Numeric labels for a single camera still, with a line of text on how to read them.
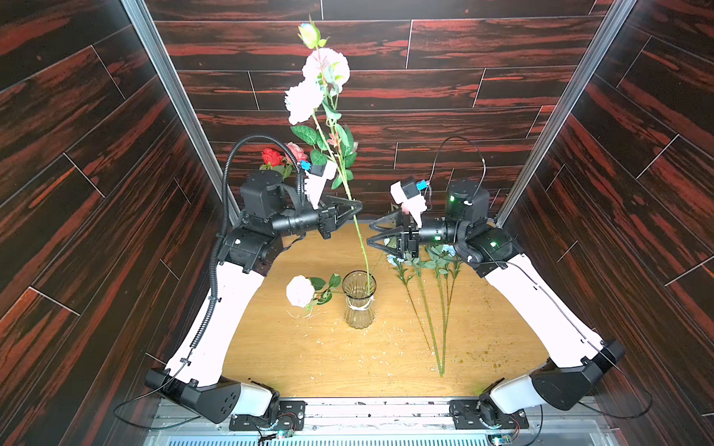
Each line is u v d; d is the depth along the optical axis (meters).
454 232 0.52
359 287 0.82
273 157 0.91
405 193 0.49
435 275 1.01
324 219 0.49
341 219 0.55
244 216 0.46
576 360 0.39
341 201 0.54
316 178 0.49
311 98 0.44
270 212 0.45
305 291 0.54
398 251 0.52
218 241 0.46
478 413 0.71
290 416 0.73
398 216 0.56
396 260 1.03
